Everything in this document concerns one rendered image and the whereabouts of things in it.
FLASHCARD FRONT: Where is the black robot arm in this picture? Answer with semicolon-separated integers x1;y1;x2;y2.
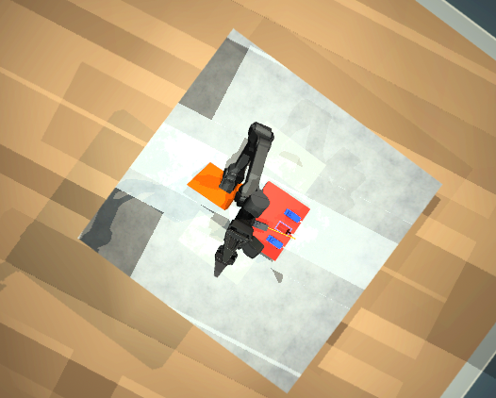
219;122;274;259

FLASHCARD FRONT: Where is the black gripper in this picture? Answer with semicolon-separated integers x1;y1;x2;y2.
214;218;254;277

